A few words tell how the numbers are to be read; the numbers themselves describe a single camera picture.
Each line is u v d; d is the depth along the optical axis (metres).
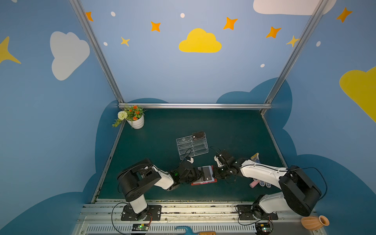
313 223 0.65
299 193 0.43
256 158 0.93
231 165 0.68
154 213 0.75
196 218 0.73
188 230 0.69
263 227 0.71
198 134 0.96
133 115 1.01
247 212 0.75
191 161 0.86
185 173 0.71
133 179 0.48
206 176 0.86
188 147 0.95
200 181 0.84
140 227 0.71
